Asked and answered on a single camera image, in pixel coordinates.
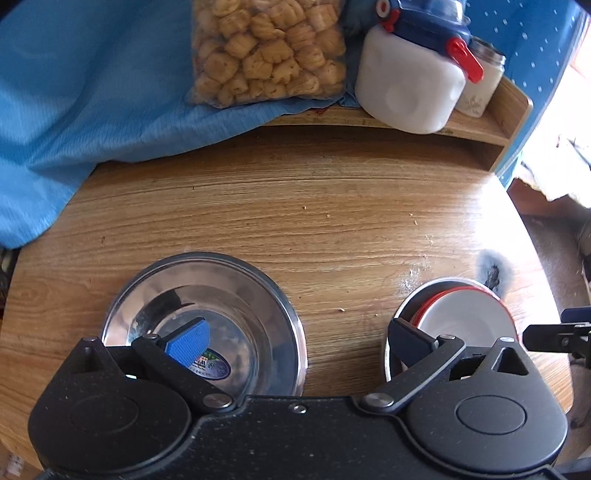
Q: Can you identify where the deep steel bowl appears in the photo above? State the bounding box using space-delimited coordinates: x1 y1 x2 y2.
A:
383 277 518 380

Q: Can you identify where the red-rimmed white bowl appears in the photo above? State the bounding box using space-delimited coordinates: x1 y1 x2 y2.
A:
412 287 518 347
410 286 501 327

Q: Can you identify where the steel plate with sticker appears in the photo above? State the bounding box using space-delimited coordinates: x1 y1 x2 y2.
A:
100 251 309 399

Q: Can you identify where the oval steel dish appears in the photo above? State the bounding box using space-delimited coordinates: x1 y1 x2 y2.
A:
102 257 304 398

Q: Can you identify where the wooden desk shelf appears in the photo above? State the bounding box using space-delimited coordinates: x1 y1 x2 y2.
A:
267 77 533 172

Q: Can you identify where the cream thermos steel cap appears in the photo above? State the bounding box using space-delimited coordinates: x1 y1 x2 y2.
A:
454 37 507 117

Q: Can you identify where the white jug blue lid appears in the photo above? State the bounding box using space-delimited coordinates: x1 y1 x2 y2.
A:
355 0 484 134

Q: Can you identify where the blue striped cloth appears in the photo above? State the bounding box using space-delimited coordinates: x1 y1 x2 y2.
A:
1 1 374 249

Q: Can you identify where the blue polka dot curtain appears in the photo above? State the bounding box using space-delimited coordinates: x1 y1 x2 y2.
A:
466 0 588 186

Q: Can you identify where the clear bag of biscuits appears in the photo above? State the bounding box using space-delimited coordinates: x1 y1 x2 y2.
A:
188 0 346 109

